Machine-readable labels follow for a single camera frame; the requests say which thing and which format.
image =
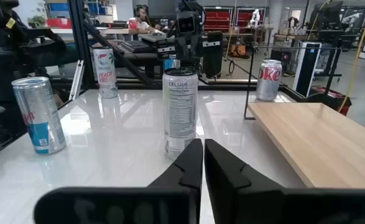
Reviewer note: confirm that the white desk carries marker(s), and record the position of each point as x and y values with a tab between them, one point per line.
92	31

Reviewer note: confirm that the silver Diet Coke can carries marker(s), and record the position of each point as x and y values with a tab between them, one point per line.
268	80

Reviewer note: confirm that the white Celsius Peach Vibe can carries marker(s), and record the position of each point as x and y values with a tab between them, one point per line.
105	73

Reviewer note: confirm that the green potted plant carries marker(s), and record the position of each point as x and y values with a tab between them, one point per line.
36	21

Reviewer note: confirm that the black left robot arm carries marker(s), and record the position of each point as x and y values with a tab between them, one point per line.
191	6

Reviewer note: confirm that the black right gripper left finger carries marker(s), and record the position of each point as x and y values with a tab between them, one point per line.
169	205

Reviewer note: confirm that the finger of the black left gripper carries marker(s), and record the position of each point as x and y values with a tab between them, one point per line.
182	51
196	51

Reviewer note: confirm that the person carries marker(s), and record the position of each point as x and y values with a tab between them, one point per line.
141	20

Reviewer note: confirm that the silver aluminium bar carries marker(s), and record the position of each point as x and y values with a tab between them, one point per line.
76	79

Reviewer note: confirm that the orange bag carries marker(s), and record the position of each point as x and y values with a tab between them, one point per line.
238	49

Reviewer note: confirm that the red plastic crate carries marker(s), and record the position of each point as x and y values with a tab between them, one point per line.
59	22

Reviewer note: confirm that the red storage bin rack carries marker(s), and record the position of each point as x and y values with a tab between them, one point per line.
247	17
218	18

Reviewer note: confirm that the black keyboard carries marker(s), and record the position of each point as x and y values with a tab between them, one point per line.
137	46

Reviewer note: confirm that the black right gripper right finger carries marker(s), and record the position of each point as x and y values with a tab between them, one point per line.
247	202

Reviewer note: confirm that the red and black toolbox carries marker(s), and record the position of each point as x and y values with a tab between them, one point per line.
331	98

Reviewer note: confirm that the white Celsius can yellow-orange print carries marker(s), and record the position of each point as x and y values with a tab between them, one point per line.
180	112

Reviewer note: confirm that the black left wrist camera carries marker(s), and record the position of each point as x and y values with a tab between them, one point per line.
186	23

